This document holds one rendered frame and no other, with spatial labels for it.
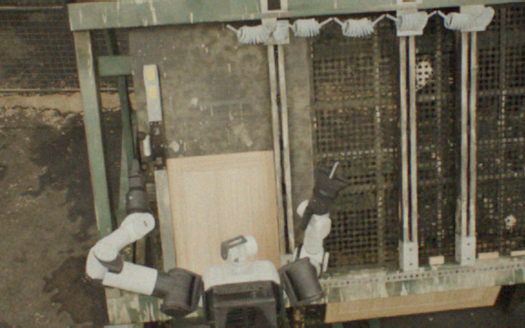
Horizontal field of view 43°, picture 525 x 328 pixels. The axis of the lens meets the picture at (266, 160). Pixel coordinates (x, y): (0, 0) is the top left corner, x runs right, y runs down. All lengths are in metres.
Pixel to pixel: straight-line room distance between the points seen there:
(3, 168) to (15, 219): 0.51
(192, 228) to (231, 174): 0.28
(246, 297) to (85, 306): 1.92
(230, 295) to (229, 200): 0.63
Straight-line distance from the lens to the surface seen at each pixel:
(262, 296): 2.20
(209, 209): 2.75
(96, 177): 2.71
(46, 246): 4.34
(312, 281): 2.33
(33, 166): 4.86
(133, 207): 2.50
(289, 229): 2.75
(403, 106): 2.73
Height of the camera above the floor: 3.24
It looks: 44 degrees down
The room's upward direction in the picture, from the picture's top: straight up
